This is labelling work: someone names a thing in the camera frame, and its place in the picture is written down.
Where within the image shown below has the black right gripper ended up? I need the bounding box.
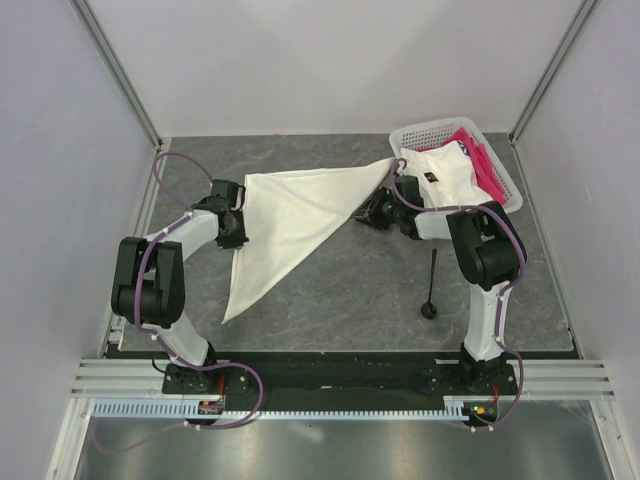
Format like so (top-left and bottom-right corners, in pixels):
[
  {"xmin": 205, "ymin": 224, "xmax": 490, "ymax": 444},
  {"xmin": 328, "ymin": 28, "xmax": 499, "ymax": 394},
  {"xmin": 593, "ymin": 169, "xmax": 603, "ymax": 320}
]
[{"xmin": 352, "ymin": 186, "xmax": 403, "ymax": 231}]

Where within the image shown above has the cream cloth napkin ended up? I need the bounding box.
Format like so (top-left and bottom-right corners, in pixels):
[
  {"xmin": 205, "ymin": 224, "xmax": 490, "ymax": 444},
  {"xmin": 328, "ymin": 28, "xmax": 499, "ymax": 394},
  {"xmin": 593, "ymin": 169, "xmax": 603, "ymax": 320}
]
[{"xmin": 223, "ymin": 158, "xmax": 392, "ymax": 323}]

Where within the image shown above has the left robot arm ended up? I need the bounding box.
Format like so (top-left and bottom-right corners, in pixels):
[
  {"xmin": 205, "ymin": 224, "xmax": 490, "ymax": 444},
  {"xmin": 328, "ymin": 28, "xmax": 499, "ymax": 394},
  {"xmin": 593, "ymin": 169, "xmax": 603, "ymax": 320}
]
[{"xmin": 111, "ymin": 180, "xmax": 249, "ymax": 393}]

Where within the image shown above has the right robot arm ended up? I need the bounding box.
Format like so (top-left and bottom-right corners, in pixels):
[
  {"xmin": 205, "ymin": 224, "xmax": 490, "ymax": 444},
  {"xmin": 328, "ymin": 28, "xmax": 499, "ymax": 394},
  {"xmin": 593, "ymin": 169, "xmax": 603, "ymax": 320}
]
[{"xmin": 352, "ymin": 176, "xmax": 527, "ymax": 394}]

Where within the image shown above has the white folded cloth in basket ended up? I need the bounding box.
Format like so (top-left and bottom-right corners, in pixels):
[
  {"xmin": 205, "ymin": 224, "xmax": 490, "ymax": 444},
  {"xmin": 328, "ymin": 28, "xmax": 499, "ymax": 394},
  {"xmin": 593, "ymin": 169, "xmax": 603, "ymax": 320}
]
[{"xmin": 400, "ymin": 141, "xmax": 492, "ymax": 208}]

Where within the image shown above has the white plastic basket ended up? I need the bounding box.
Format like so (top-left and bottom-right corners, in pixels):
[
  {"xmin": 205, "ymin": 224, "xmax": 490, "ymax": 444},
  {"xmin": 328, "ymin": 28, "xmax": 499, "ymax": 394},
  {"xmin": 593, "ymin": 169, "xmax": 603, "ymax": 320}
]
[{"xmin": 389, "ymin": 116, "xmax": 523, "ymax": 213}]

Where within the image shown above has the black spoon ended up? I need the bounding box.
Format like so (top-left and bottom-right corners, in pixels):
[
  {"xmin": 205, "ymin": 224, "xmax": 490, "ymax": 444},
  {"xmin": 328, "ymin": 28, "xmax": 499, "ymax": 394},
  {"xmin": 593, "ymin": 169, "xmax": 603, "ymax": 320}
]
[{"xmin": 420, "ymin": 248, "xmax": 438, "ymax": 320}]

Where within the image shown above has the pink cloth in basket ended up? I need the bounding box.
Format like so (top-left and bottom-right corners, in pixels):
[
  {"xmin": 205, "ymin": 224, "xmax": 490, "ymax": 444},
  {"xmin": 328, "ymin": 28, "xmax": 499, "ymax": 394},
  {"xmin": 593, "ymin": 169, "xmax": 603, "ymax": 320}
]
[{"xmin": 441, "ymin": 129, "xmax": 505, "ymax": 205}]

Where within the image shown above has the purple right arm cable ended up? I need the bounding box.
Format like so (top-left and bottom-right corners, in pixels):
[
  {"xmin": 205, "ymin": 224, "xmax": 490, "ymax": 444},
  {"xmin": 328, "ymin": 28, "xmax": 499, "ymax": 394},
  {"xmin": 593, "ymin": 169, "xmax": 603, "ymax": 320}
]
[{"xmin": 389, "ymin": 158, "xmax": 529, "ymax": 434}]

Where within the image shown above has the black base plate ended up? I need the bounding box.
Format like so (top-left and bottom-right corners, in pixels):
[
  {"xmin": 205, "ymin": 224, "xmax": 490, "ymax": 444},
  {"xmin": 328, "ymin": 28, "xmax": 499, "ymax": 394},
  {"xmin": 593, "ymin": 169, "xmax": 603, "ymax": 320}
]
[{"xmin": 162, "ymin": 352, "xmax": 518, "ymax": 411}]

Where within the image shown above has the light blue cable duct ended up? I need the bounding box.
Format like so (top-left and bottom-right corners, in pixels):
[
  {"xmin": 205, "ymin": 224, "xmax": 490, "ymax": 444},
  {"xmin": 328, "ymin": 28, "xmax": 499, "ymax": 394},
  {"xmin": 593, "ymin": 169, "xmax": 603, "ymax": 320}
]
[{"xmin": 92, "ymin": 398, "xmax": 469, "ymax": 421}]

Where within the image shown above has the left aluminium frame post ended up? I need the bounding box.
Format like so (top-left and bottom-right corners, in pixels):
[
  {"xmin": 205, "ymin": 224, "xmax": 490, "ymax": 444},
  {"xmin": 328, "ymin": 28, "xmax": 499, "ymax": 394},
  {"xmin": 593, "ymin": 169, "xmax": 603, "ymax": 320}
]
[{"xmin": 69, "ymin": 0, "xmax": 164, "ymax": 151}]

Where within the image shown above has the aluminium frame post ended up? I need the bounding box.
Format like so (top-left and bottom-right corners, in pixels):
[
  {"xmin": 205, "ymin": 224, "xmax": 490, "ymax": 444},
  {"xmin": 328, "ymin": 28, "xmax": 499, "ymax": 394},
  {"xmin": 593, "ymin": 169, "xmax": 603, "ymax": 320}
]
[
  {"xmin": 69, "ymin": 0, "xmax": 164, "ymax": 151},
  {"xmin": 509, "ymin": 0, "xmax": 601, "ymax": 146}
]

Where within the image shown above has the right aluminium frame post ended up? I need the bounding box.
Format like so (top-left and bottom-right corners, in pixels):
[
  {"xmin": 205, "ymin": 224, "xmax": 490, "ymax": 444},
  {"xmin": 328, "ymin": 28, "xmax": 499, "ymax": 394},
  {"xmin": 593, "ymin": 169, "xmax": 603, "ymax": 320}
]
[{"xmin": 509, "ymin": 0, "xmax": 601, "ymax": 146}]

